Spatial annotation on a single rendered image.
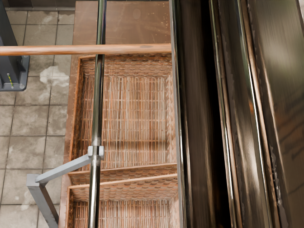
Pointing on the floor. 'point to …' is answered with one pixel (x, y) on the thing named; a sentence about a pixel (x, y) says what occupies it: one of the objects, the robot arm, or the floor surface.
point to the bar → (98, 109)
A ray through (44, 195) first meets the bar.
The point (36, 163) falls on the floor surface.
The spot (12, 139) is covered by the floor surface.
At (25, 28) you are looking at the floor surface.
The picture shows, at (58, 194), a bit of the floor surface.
